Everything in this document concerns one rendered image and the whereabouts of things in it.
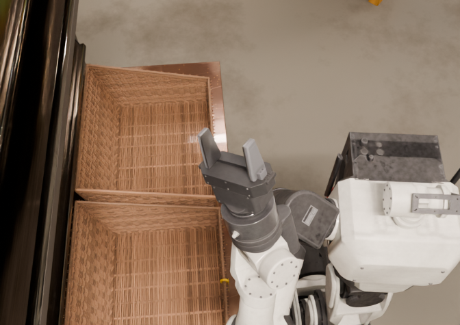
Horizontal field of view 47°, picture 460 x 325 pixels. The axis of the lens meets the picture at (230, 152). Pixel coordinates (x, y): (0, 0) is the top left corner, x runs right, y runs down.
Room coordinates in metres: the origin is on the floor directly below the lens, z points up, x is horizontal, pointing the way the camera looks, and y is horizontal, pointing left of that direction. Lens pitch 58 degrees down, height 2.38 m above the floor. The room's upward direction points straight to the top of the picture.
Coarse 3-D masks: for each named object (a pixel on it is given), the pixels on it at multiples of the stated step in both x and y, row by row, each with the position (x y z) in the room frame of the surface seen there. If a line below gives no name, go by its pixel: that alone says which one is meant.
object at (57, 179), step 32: (32, 0) 1.09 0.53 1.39; (32, 32) 0.97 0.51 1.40; (32, 64) 0.86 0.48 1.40; (32, 96) 0.76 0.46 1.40; (64, 96) 0.75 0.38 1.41; (32, 128) 0.67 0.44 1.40; (64, 128) 0.68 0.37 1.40; (32, 160) 0.59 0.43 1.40; (0, 192) 0.51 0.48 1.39; (32, 192) 0.51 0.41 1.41; (0, 224) 0.44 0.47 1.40; (32, 224) 0.43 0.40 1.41; (0, 256) 0.37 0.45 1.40; (32, 256) 0.37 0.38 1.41; (0, 288) 0.31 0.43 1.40; (0, 320) 0.25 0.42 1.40
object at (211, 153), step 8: (208, 128) 0.44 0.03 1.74; (200, 136) 0.43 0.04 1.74; (208, 136) 0.43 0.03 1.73; (200, 144) 0.42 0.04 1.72; (208, 144) 0.42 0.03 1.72; (216, 144) 0.43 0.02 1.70; (208, 152) 0.42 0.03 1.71; (216, 152) 0.43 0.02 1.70; (208, 160) 0.41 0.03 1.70; (216, 160) 0.42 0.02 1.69
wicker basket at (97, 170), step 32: (96, 96) 1.26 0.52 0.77; (128, 96) 1.35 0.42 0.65; (160, 96) 1.36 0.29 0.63; (192, 96) 1.37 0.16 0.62; (96, 128) 1.12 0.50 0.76; (160, 128) 1.23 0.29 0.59; (192, 128) 1.23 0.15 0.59; (96, 160) 0.99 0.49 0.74; (128, 160) 1.08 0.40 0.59; (160, 160) 1.08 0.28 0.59; (192, 160) 1.08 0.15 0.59; (96, 192) 0.81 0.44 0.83; (128, 192) 0.82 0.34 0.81; (160, 192) 0.83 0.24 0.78; (192, 192) 0.93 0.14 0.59
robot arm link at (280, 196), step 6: (276, 192) 0.54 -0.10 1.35; (282, 192) 0.52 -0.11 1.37; (288, 192) 0.51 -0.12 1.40; (276, 198) 0.51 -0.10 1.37; (282, 198) 0.50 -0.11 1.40; (276, 204) 0.49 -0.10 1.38; (282, 204) 0.48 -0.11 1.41; (300, 246) 0.40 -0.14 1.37; (300, 252) 0.39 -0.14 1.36; (300, 258) 0.39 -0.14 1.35
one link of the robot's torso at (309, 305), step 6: (300, 300) 0.60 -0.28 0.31; (306, 300) 0.59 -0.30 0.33; (312, 300) 0.49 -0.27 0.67; (300, 306) 0.57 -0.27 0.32; (306, 306) 0.49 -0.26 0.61; (312, 306) 0.48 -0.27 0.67; (306, 312) 0.48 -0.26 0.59; (312, 312) 0.46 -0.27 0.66; (306, 318) 0.46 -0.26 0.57; (312, 318) 0.44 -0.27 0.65; (306, 324) 0.45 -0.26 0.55; (312, 324) 0.43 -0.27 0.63; (366, 324) 0.43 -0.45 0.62
